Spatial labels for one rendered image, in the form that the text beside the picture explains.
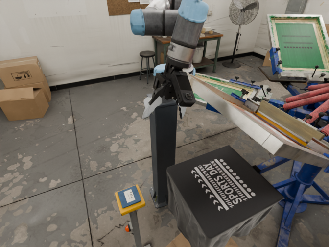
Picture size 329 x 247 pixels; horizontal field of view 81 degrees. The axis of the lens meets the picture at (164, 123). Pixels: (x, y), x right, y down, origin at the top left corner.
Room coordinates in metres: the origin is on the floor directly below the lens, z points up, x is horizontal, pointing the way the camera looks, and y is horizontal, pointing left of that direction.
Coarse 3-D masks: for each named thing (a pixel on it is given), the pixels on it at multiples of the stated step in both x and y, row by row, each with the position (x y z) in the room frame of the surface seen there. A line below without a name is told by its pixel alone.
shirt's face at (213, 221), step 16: (192, 160) 0.83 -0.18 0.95; (208, 160) 0.83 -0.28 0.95; (224, 160) 0.83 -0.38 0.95; (240, 160) 0.83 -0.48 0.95; (176, 176) 0.71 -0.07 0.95; (192, 176) 0.71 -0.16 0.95; (240, 176) 0.71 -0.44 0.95; (256, 176) 0.71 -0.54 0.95; (192, 192) 0.61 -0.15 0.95; (256, 192) 0.61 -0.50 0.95; (272, 192) 0.61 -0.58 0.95; (192, 208) 0.51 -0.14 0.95; (208, 208) 0.51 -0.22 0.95; (240, 208) 0.51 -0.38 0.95; (256, 208) 0.51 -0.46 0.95; (208, 224) 0.44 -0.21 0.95; (224, 224) 0.44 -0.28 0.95
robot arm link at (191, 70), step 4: (172, 0) 1.02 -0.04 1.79; (176, 0) 1.02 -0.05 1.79; (180, 0) 1.02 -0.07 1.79; (200, 0) 1.02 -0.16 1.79; (172, 4) 1.02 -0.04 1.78; (176, 4) 1.02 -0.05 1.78; (180, 4) 1.02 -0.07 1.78; (172, 8) 1.02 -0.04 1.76; (176, 8) 1.02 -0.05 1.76; (184, 68) 1.12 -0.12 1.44; (188, 68) 1.12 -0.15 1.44; (192, 68) 1.14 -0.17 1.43; (188, 72) 1.11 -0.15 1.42; (192, 72) 1.14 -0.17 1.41
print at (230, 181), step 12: (192, 168) 0.77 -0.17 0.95; (204, 168) 0.77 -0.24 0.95; (216, 168) 0.77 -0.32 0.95; (228, 168) 0.77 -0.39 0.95; (204, 180) 0.68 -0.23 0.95; (216, 180) 0.68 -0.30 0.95; (228, 180) 0.68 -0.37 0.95; (240, 180) 0.68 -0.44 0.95; (216, 192) 0.61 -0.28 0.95; (228, 192) 0.61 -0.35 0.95; (240, 192) 0.61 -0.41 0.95; (252, 192) 0.61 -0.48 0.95; (216, 204) 0.54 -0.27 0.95; (228, 204) 0.54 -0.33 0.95
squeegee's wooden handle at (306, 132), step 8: (264, 104) 0.97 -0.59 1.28; (264, 112) 0.93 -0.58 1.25; (272, 112) 0.90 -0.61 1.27; (280, 112) 0.87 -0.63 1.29; (280, 120) 0.84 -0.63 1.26; (288, 120) 0.82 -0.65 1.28; (296, 120) 0.79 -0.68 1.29; (288, 128) 0.78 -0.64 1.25; (296, 128) 0.76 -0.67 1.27; (304, 128) 0.74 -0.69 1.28; (312, 128) 0.72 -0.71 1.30; (304, 136) 0.71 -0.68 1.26; (312, 136) 0.69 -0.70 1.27; (320, 136) 0.68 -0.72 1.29
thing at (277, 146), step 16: (192, 80) 0.70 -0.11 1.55; (208, 96) 0.59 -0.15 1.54; (224, 96) 0.97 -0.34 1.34; (224, 112) 0.51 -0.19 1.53; (240, 112) 0.47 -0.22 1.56; (240, 128) 0.43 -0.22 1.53; (256, 128) 0.40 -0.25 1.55; (272, 144) 0.35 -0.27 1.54; (288, 144) 0.36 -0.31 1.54; (304, 160) 0.41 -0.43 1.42; (320, 160) 0.46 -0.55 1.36
